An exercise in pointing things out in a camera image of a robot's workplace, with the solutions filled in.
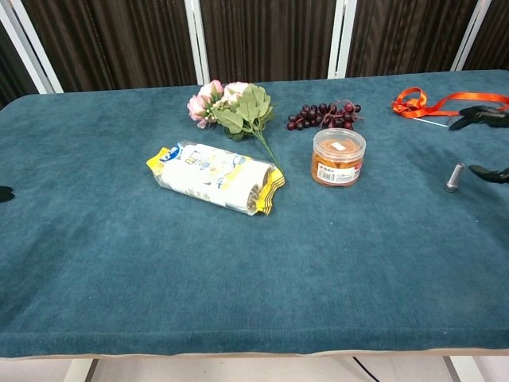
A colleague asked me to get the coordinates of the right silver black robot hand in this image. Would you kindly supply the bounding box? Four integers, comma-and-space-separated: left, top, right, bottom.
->
448, 104, 509, 185

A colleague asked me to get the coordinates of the small silver metal cylinder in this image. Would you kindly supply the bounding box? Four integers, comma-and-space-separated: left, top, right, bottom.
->
444, 162, 466, 194

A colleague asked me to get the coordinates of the thin white stick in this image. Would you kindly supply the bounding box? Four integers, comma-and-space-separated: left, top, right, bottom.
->
411, 116, 450, 128

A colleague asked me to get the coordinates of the orange ribbon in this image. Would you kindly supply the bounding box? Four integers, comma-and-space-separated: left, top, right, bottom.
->
391, 87, 509, 119

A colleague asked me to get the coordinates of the dark brown screen panel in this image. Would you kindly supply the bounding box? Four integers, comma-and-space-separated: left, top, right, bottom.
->
346, 0, 479, 79
21, 0, 199, 93
463, 0, 509, 72
199, 0, 337, 84
0, 22, 40, 109

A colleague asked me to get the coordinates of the clear plastic snack jar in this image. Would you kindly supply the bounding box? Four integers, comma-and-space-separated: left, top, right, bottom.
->
310, 127, 367, 189

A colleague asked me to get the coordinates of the dark red grape bunch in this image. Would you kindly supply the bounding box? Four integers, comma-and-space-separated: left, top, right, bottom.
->
286, 101, 363, 132

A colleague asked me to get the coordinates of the white table leg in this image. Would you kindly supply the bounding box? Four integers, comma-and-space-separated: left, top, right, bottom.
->
62, 358, 100, 382
442, 356, 475, 382

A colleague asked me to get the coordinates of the yellow white snack package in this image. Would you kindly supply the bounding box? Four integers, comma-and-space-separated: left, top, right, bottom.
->
146, 140, 286, 217

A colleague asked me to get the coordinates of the pink artificial flower bouquet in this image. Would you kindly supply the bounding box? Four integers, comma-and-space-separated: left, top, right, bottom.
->
186, 80, 286, 176

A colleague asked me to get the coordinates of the blue velvet tablecloth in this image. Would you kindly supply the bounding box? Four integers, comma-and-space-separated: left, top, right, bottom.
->
0, 69, 509, 359

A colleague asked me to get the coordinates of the white screen frame post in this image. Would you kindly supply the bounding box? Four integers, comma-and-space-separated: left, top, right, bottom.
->
184, 0, 211, 86
326, 0, 358, 80
0, 0, 64, 95
449, 0, 492, 73

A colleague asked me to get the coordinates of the black cable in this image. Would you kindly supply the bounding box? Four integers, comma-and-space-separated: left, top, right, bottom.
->
352, 357, 378, 382

